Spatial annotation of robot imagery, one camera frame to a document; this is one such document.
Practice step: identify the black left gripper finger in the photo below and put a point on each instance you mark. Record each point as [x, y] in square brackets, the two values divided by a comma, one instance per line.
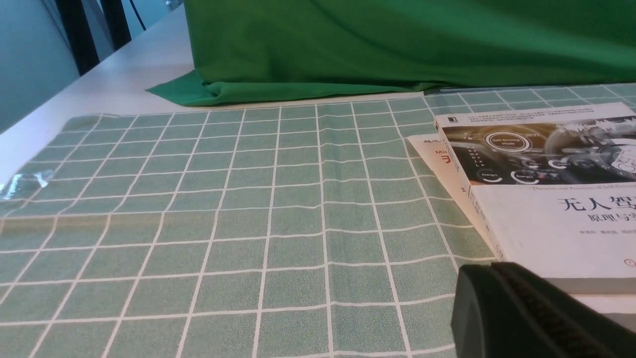
[504, 310]

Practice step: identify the white book under top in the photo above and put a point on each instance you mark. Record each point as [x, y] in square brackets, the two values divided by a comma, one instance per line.
[433, 152]

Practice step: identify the white self-driving textbook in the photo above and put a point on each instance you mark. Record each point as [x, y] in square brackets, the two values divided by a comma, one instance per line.
[555, 189]

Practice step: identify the green checkered tablecloth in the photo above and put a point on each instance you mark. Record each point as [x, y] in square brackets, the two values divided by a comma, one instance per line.
[310, 230]

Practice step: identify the green backdrop cloth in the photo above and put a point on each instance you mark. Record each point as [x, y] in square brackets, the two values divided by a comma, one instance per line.
[247, 51]

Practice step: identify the clear tape piece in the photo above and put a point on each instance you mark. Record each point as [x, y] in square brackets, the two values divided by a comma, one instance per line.
[24, 185]

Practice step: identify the black stand pole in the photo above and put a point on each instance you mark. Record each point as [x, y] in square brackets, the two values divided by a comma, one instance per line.
[75, 25]

